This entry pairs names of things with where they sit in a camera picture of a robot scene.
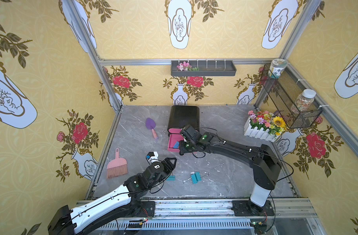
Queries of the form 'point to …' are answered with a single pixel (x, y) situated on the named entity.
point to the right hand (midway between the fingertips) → (182, 143)
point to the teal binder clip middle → (193, 178)
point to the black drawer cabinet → (180, 116)
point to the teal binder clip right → (199, 176)
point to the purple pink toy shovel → (150, 124)
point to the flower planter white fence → (264, 126)
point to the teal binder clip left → (171, 177)
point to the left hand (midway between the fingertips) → (170, 160)
